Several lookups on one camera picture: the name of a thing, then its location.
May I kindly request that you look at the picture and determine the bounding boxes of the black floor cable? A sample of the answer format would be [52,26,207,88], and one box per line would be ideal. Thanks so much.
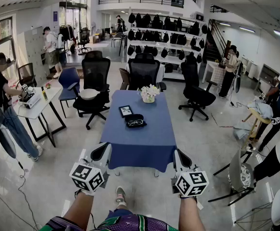
[16,161,38,231]

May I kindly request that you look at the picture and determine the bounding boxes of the person's denim shorts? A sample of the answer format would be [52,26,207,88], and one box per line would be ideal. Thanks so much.
[106,208,133,219]

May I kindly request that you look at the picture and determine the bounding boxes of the white bowl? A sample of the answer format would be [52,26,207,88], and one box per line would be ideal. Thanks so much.
[79,88,101,101]

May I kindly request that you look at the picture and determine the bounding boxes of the black staircase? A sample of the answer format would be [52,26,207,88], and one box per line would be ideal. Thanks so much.
[202,19,231,64]

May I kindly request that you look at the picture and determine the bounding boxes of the black mesh visitor chair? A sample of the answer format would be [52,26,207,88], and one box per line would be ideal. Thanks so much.
[17,62,38,88]

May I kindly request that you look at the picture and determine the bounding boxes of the black picture frame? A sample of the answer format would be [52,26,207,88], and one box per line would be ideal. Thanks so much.
[118,104,133,118]

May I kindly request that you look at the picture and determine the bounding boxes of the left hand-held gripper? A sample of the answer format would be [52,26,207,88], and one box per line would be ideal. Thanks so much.
[69,142,113,193]

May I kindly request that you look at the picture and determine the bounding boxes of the black glasses pouch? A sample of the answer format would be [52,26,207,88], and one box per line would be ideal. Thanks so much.
[124,114,147,129]

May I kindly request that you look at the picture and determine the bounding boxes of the blue plastic chair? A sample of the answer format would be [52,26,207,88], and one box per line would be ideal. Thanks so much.
[58,67,81,119]

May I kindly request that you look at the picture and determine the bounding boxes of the black mesh office chair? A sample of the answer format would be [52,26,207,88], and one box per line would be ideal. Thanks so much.
[127,52,167,92]
[178,55,218,123]
[77,27,93,55]
[72,50,112,130]

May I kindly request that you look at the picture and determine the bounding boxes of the person's grey sneaker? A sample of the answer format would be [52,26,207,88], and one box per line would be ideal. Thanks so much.
[115,186,127,204]

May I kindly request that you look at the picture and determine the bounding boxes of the white tabletop appliance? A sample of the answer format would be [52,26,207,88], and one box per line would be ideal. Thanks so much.
[19,86,42,109]

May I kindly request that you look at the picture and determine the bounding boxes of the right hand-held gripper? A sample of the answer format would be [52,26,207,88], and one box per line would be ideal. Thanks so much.
[171,149,210,198]

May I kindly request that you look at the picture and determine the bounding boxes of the wooden stool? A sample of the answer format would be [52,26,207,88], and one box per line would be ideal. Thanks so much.
[241,107,273,149]

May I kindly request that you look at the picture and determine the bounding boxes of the white side table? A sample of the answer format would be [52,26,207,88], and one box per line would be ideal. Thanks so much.
[13,86,67,148]

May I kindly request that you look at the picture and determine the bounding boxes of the blue tablecloth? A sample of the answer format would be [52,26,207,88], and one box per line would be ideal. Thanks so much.
[99,89,178,174]

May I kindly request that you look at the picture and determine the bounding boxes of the brown chair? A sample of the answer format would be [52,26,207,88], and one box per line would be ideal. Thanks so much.
[118,67,131,90]

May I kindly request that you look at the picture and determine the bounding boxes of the person's right forearm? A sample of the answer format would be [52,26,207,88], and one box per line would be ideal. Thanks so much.
[178,196,207,231]

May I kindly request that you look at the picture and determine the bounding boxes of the pale flower bouquet pot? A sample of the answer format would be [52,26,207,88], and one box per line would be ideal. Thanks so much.
[137,83,160,104]

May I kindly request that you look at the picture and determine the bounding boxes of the black standing fan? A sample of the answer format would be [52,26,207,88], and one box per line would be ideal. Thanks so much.
[233,61,243,94]

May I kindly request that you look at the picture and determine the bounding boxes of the light blue cloth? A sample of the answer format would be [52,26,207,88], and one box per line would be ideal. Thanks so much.
[248,99,274,120]

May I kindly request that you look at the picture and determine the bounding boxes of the white shelving unit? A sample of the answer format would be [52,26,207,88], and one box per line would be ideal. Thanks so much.
[126,12,208,80]

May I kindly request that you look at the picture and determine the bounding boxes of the large window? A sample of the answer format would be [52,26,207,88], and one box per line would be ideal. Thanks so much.
[0,16,15,65]

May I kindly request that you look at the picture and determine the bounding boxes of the grey shell chair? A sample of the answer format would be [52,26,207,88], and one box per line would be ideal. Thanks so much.
[208,148,257,207]

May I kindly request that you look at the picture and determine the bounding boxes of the table with checked cloth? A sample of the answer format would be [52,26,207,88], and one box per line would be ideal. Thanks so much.
[201,60,225,85]

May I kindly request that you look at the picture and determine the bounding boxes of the clothes rack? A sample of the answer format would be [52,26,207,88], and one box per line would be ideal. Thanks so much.
[58,24,74,42]

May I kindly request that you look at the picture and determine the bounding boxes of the person's green purple jersey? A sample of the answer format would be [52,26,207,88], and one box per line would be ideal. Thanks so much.
[39,213,179,231]

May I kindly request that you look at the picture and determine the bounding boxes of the person's left forearm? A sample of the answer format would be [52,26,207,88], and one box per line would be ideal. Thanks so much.
[62,191,96,231]

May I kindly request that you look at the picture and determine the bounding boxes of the shelf of black bags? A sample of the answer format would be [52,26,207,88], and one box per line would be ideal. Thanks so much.
[127,12,208,64]

